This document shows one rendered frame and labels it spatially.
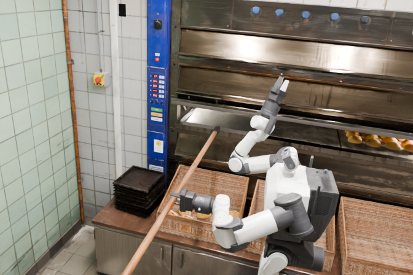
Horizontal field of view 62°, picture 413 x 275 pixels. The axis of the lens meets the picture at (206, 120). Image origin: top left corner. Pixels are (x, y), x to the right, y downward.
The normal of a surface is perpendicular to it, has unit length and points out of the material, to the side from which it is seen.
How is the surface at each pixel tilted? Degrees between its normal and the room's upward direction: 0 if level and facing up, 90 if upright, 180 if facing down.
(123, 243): 90
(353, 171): 71
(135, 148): 90
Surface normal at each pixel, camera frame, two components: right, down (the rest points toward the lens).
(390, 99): -0.22, 0.00
